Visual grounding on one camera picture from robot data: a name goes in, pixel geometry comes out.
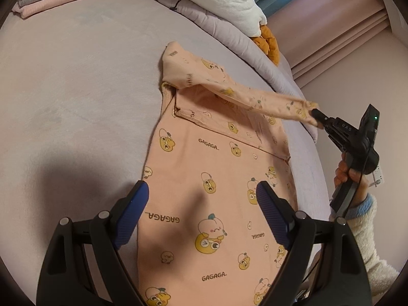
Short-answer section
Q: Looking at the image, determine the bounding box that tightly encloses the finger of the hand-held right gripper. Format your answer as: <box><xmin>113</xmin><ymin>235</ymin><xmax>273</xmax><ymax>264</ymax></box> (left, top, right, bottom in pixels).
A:
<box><xmin>311</xmin><ymin>108</ymin><xmax>333</xmax><ymax>129</ymax></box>

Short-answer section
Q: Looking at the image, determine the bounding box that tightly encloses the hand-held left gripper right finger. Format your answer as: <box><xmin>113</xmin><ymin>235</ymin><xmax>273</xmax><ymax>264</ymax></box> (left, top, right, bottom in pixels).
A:
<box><xmin>256</xmin><ymin>181</ymin><xmax>373</xmax><ymax>306</ymax></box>

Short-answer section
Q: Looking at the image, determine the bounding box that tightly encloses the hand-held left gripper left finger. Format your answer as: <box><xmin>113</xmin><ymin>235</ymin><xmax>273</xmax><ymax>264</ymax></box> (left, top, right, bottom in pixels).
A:
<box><xmin>36</xmin><ymin>180</ymin><xmax>150</xmax><ymax>306</ymax></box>

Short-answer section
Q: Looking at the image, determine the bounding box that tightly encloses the peach cartoon print shirt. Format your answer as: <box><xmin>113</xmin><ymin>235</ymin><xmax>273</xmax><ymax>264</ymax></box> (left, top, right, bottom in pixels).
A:
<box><xmin>136</xmin><ymin>41</ymin><xmax>320</xmax><ymax>306</ymax></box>

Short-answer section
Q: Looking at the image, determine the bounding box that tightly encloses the person's right forearm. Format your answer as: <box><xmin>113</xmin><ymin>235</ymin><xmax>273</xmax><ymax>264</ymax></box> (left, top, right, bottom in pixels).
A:
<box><xmin>331</xmin><ymin>194</ymin><xmax>403</xmax><ymax>298</ymax></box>

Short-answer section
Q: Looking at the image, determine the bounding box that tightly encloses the person's right hand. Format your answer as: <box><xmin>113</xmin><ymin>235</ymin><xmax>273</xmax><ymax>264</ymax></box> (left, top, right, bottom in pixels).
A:
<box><xmin>333</xmin><ymin>153</ymin><xmax>370</xmax><ymax>209</ymax></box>

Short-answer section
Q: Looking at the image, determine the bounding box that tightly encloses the pink curtain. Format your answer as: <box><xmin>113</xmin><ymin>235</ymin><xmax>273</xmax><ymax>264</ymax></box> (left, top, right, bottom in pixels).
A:
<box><xmin>268</xmin><ymin>0</ymin><xmax>408</xmax><ymax>86</ymax></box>

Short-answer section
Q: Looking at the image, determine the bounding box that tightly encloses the orange plush cushion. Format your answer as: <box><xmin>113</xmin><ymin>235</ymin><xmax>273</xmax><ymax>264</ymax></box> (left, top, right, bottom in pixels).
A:
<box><xmin>250</xmin><ymin>24</ymin><xmax>281</xmax><ymax>66</ymax></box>

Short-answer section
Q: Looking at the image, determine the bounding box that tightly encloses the lilac bed sheet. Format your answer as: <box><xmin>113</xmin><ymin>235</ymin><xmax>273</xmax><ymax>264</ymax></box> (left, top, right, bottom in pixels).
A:
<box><xmin>0</xmin><ymin>0</ymin><xmax>330</xmax><ymax>306</ymax></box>

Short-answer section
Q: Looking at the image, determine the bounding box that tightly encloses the lilac quilt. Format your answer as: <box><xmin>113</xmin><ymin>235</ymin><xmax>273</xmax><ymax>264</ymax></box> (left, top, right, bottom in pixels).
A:
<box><xmin>108</xmin><ymin>0</ymin><xmax>319</xmax><ymax>144</ymax></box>

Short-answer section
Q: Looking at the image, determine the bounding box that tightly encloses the pink folded cloth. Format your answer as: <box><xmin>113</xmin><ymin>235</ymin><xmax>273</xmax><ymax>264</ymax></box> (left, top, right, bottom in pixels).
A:
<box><xmin>13</xmin><ymin>0</ymin><xmax>110</xmax><ymax>18</ymax></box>

